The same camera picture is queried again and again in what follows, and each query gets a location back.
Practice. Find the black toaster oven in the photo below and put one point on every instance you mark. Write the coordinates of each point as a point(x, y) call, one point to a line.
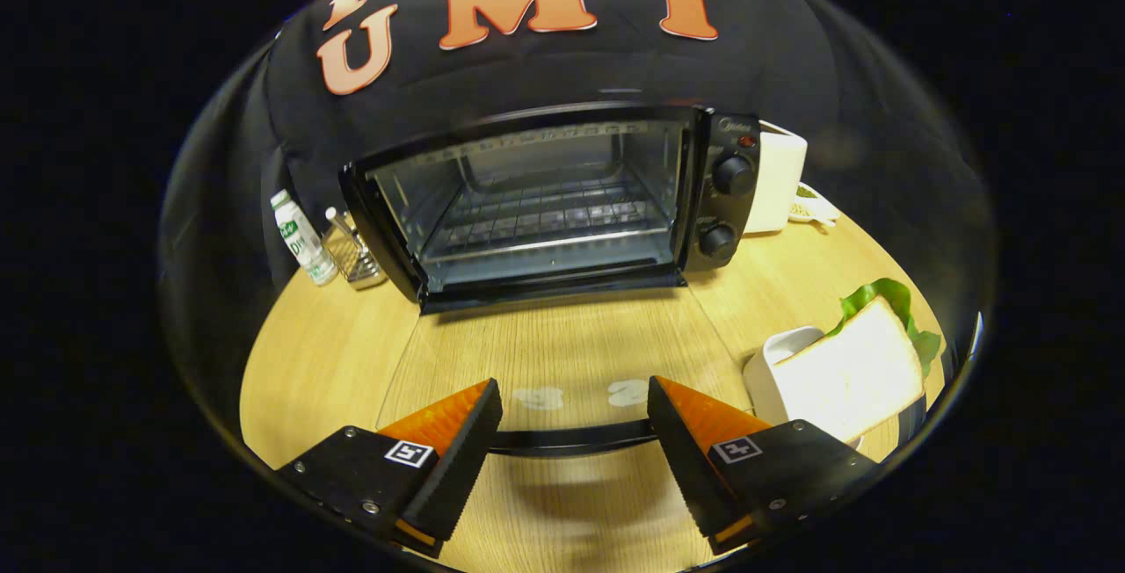
point(729, 204)

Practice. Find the bread sandwich with lettuce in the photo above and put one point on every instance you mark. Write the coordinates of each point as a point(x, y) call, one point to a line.
point(852, 362)

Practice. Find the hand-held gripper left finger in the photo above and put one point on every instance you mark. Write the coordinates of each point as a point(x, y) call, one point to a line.
point(461, 459)

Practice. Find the small white green-capped bottle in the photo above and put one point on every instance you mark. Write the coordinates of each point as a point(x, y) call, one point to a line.
point(299, 235)

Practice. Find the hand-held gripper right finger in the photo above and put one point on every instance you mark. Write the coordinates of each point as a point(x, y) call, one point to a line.
point(685, 459)

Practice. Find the white rectangular tray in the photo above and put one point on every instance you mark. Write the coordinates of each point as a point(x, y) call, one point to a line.
point(773, 362)

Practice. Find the small white condiment dish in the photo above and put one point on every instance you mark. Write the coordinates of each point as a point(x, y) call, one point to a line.
point(813, 206)

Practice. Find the white pop-up toaster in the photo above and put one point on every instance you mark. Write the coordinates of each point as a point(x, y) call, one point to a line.
point(773, 186)

